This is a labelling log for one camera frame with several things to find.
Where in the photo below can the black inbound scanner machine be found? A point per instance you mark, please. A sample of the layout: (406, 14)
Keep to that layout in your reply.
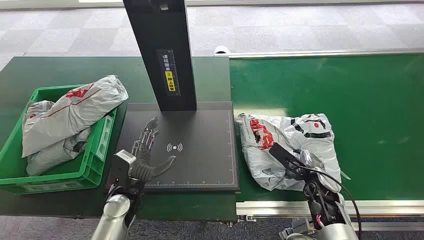
(202, 159)

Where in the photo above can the conveyor lower frame bar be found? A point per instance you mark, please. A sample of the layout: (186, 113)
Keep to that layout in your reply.
(387, 226)

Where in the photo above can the green conveyor belt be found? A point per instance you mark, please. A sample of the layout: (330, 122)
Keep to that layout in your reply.
(331, 86)

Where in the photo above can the large grey courier bag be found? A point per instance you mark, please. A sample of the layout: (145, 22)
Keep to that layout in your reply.
(76, 112)

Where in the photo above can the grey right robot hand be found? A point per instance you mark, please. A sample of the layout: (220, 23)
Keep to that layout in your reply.
(306, 165)

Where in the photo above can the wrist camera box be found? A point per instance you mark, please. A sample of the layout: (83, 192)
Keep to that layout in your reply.
(281, 155)
(123, 164)

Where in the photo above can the green plastic crate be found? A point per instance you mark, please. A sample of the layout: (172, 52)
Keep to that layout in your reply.
(87, 165)

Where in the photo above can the small grey courier bag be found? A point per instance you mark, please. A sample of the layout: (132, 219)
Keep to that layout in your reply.
(53, 155)

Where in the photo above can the grey package with red print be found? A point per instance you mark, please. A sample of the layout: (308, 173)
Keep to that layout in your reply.
(265, 149)

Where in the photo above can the wide aluminium conveyor side rail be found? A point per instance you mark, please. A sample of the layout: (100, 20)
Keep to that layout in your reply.
(271, 208)

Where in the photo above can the white conveyor roller cap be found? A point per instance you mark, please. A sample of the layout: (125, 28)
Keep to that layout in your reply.
(221, 49)

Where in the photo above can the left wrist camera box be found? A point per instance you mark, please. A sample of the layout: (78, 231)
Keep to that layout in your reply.
(123, 164)

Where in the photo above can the black and yellow label sticker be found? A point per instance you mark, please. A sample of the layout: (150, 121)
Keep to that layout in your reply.
(169, 74)

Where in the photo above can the metal conveyor mounting bracket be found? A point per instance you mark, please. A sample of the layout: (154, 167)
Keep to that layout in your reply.
(246, 218)

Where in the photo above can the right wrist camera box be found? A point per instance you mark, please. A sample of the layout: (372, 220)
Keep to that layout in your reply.
(281, 155)

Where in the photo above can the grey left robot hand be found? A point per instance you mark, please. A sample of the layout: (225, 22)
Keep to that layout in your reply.
(144, 165)

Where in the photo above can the thin aluminium conveyor side rail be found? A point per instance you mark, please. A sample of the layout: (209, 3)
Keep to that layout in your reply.
(314, 53)

